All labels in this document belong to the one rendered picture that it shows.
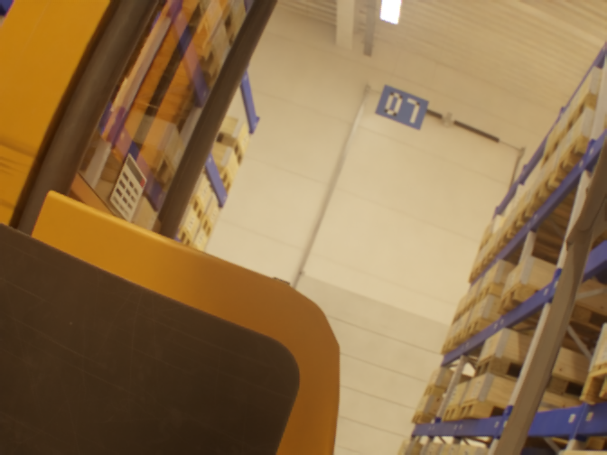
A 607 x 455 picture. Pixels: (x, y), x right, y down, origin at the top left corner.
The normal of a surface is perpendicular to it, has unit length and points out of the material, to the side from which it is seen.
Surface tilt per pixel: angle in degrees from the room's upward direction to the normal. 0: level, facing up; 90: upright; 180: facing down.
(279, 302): 90
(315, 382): 90
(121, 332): 90
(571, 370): 90
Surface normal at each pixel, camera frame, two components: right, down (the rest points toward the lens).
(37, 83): -0.04, -0.22
